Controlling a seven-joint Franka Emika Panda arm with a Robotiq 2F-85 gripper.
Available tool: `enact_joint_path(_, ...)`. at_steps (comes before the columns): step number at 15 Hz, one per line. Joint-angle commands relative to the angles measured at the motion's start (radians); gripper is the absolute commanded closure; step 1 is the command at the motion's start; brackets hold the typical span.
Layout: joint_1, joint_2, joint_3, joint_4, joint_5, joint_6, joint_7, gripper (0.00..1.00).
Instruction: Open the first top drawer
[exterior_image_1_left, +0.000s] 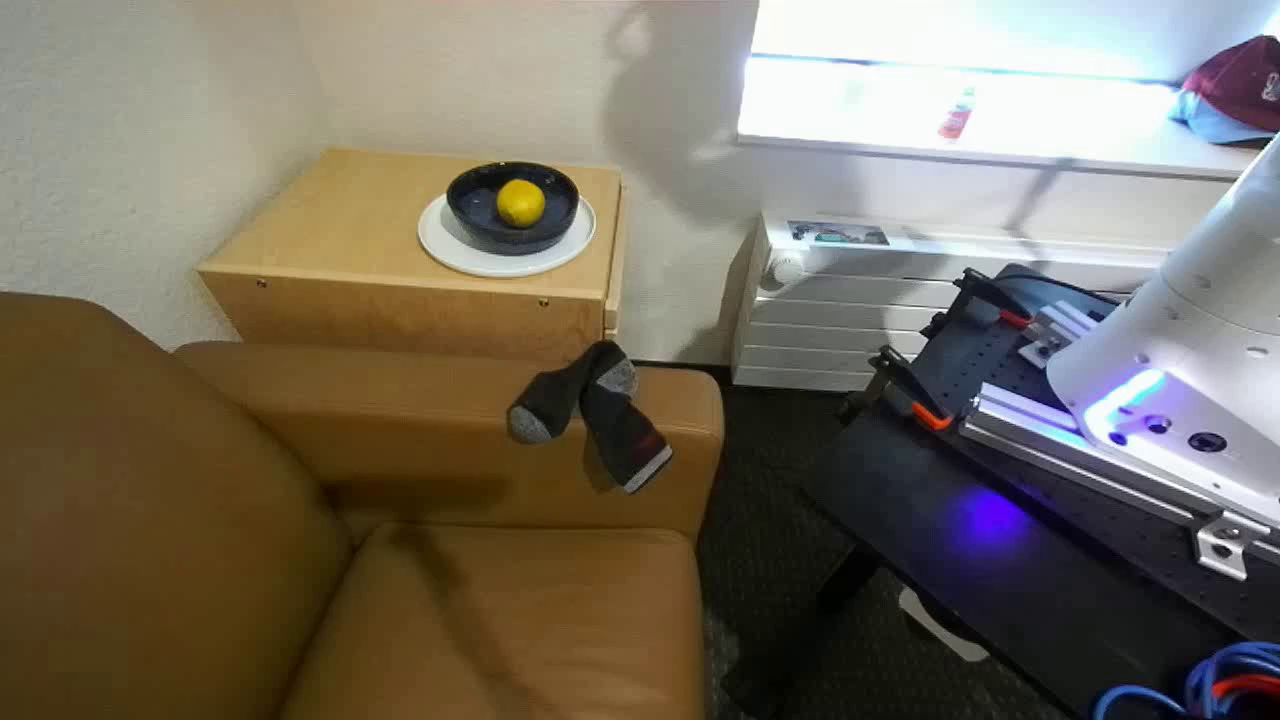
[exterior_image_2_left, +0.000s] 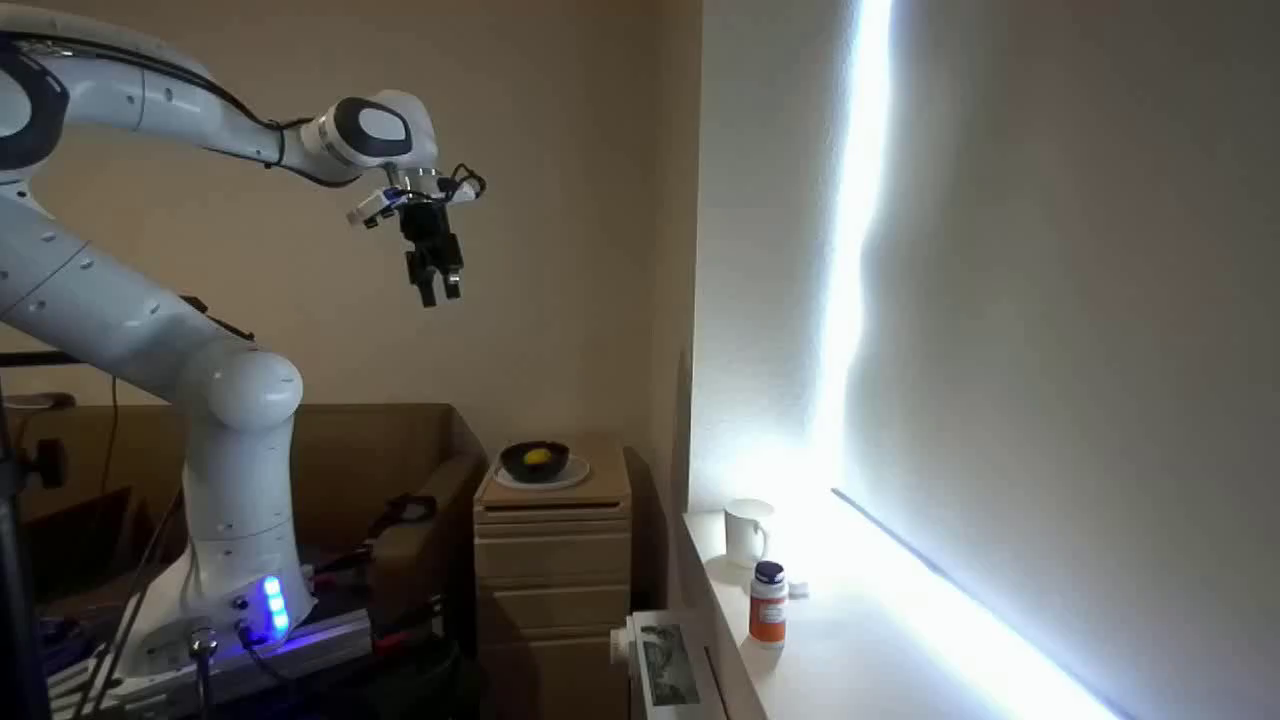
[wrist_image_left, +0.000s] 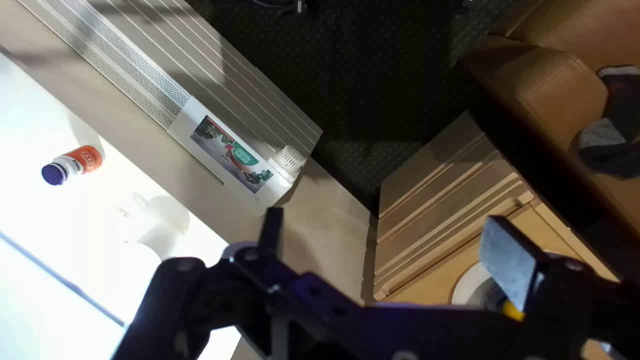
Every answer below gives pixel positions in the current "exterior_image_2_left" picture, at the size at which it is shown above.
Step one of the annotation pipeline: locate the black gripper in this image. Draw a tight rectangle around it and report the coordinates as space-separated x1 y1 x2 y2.
400 203 462 307

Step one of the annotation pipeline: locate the wooden drawer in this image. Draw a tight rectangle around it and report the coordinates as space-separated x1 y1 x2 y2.
476 532 632 588

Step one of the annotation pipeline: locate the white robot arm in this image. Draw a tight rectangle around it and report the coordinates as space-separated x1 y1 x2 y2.
0 9 448 637

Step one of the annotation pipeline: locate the robot base with blue lights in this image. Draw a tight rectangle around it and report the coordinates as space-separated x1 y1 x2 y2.
48 575 372 720

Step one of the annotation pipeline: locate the wooden drawer cabinet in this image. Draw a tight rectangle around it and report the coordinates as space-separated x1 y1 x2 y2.
473 435 632 720

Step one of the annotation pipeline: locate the black bowl with lemon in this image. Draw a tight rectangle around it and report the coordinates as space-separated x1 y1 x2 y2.
499 440 568 472

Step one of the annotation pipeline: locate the white mug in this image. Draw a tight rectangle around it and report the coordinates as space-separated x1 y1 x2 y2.
722 500 772 566

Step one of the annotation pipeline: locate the brown cardboard box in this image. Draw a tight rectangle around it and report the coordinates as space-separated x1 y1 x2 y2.
17 406 485 623

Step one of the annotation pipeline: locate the orange pill bottle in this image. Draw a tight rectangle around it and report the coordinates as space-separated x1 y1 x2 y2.
746 562 786 639

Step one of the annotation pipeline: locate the white radiator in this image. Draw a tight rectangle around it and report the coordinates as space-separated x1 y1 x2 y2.
608 614 722 720

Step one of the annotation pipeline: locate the white window blind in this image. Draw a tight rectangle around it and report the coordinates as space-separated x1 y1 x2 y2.
849 0 1280 720

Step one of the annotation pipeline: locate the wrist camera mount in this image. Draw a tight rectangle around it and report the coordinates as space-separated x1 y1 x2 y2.
349 163 487 230

